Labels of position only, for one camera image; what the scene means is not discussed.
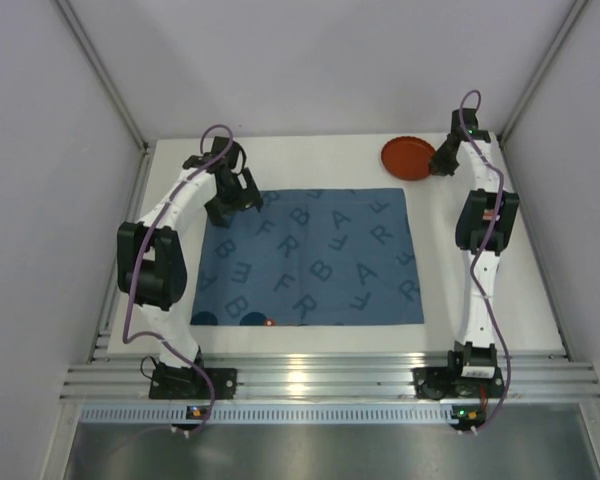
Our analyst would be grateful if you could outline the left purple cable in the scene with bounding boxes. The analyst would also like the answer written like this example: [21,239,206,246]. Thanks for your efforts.
[122,124,236,439]

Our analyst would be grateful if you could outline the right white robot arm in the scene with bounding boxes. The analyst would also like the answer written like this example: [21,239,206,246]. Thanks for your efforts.
[429,107,520,380]

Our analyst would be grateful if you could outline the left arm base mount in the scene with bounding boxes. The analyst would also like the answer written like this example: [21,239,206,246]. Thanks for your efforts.
[149,363,237,400]

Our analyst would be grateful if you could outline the blue letter-print placemat cloth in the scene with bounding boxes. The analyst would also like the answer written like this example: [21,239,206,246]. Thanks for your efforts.
[190,188,424,327]

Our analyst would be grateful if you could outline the perforated cable tray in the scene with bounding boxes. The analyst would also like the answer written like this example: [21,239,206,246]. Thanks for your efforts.
[80,403,485,426]

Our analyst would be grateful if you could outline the red round plate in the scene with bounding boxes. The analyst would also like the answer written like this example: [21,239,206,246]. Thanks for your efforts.
[380,136,435,181]

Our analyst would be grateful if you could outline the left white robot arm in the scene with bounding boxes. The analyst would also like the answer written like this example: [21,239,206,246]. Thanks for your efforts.
[117,136,264,368]

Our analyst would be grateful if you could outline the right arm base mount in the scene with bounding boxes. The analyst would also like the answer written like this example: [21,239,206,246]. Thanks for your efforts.
[412,367,505,401]

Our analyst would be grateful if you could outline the aluminium mounting rail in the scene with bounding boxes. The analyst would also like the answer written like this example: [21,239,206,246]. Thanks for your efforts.
[60,332,600,403]

